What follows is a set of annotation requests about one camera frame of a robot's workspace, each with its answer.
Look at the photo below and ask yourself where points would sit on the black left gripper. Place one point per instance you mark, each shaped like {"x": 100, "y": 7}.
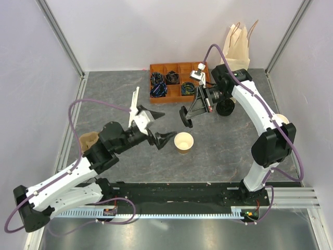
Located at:
{"x": 162, "y": 138}

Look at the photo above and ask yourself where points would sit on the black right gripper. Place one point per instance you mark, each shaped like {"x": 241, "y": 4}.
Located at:
{"x": 201, "y": 103}

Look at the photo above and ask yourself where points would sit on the single paper cup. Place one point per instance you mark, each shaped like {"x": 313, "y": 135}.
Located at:
{"x": 183, "y": 142}

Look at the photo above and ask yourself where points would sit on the stack of paper cups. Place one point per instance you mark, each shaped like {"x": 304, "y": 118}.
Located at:
{"x": 282, "y": 118}

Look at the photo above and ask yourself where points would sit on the black cup lid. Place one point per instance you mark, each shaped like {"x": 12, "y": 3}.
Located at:
{"x": 187, "y": 122}

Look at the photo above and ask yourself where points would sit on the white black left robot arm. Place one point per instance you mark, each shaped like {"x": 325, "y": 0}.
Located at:
{"x": 40, "y": 203}

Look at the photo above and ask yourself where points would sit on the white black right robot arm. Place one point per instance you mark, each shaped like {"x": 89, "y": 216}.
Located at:
{"x": 275, "y": 136}

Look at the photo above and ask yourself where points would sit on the white straw pack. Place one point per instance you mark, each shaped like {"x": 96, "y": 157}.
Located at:
{"x": 133, "y": 107}

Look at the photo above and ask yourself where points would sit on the green yellow coiled band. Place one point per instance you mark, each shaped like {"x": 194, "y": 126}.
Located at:
{"x": 187, "y": 88}

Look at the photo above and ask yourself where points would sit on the black lid stack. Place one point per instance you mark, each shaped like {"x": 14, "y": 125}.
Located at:
{"x": 225, "y": 107}

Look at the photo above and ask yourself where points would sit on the blue striped coiled band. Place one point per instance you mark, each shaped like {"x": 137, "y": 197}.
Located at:
{"x": 159, "y": 90}

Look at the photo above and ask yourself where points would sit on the orange compartment tray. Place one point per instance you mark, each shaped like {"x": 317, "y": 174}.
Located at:
{"x": 174, "y": 91}

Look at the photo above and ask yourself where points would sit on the brown black coiled band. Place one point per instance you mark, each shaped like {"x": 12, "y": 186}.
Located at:
{"x": 172, "y": 78}

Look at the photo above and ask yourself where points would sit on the dark coiled band left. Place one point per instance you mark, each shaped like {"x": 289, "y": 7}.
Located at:
{"x": 156, "y": 78}

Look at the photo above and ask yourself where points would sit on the brown pulp cup carrier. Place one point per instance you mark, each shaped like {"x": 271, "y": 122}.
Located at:
{"x": 87, "y": 140}

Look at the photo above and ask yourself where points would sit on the kraft paper bag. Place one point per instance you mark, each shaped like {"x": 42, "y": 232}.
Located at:
{"x": 236, "y": 46}

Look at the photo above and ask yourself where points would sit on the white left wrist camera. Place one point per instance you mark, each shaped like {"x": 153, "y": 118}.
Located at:
{"x": 143, "y": 126}

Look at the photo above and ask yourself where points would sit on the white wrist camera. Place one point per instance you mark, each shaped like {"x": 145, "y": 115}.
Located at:
{"x": 143, "y": 126}
{"x": 200, "y": 74}

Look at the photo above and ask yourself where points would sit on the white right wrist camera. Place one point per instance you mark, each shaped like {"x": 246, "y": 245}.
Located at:
{"x": 200, "y": 74}

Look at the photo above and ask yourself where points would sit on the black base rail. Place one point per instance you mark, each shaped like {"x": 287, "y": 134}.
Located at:
{"x": 182, "y": 198}

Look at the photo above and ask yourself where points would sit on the white slotted cable duct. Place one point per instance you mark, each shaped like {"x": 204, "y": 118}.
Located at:
{"x": 101, "y": 213}

